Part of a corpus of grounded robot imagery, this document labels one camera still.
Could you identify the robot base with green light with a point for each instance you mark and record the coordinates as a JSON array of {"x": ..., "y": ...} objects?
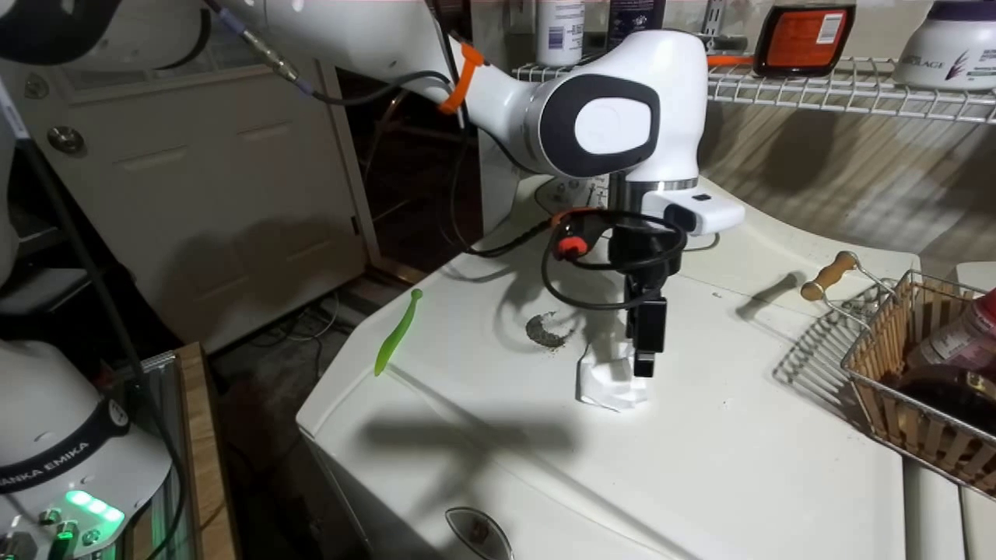
[{"x": 73, "y": 507}]

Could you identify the white tub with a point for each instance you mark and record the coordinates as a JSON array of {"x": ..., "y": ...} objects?
[{"x": 949, "y": 49}]

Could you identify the orange black package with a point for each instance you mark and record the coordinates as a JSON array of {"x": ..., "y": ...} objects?
[{"x": 804, "y": 39}]

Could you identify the wicker basket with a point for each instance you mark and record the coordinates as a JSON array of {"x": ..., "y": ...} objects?
[{"x": 914, "y": 414}]

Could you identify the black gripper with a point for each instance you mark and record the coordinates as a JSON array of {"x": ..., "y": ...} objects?
[{"x": 645, "y": 266}]

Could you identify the red sauce bottle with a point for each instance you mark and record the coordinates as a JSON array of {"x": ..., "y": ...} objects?
[{"x": 961, "y": 336}]

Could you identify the green plastic strip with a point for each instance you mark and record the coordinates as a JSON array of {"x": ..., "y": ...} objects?
[{"x": 395, "y": 333}]

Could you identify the white washing machine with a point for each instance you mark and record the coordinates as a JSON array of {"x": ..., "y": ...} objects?
[{"x": 674, "y": 468}]

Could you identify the wooden platform board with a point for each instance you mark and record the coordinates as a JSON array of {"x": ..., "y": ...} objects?
[{"x": 202, "y": 468}]

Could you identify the white lotion bottle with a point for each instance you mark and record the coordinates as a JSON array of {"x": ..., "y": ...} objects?
[{"x": 561, "y": 31}]

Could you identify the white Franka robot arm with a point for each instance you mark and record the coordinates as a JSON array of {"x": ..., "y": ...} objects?
[{"x": 674, "y": 105}]

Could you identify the dark jar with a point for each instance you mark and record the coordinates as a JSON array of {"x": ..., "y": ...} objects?
[{"x": 627, "y": 11}]

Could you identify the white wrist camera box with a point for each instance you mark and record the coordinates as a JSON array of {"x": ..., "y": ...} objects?
[{"x": 704, "y": 215}]

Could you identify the dark bottle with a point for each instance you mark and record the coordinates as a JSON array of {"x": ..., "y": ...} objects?
[{"x": 949, "y": 392}]

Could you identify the cream door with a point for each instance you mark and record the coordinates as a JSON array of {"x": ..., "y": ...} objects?
[{"x": 239, "y": 197}]

